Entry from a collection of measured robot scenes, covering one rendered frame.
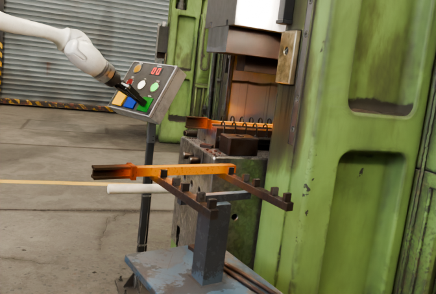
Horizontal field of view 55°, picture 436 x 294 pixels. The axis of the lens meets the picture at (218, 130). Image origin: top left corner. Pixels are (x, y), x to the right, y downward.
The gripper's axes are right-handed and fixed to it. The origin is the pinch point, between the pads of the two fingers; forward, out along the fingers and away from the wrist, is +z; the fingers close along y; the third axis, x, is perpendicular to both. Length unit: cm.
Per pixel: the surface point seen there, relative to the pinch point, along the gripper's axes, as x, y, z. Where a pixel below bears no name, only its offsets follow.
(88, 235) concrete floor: -74, -82, 77
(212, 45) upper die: 24.0, 40.9, -12.1
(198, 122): -5.3, 45.1, -3.5
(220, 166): -23, 81, -23
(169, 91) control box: 10.2, 7.0, 6.9
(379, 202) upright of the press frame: -5, 106, 33
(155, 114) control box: -2.8, 7.0, 6.5
